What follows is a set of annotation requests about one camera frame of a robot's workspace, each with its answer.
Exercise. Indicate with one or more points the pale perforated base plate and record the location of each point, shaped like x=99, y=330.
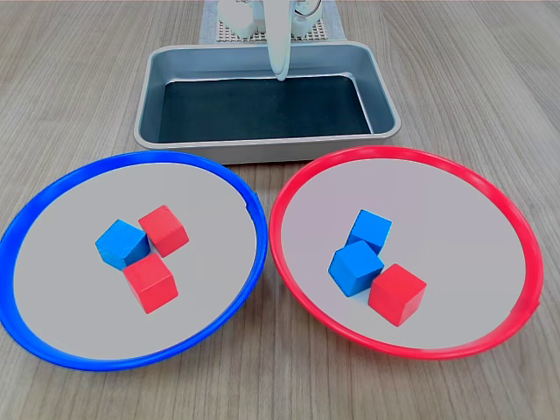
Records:
x=317, y=35

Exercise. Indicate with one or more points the red wooden cube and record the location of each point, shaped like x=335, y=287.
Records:
x=151, y=282
x=396, y=293
x=164, y=227

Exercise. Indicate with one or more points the steel tray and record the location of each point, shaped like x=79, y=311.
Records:
x=262, y=153

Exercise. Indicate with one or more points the blue wooden cube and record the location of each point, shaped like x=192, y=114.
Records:
x=120, y=242
x=372, y=227
x=354, y=267

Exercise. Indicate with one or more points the red rimmed white plate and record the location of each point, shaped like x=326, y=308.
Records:
x=459, y=240

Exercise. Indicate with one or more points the black mat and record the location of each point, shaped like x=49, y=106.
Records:
x=262, y=109

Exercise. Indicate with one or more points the blue rimmed white plate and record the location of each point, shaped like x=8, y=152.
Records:
x=65, y=262

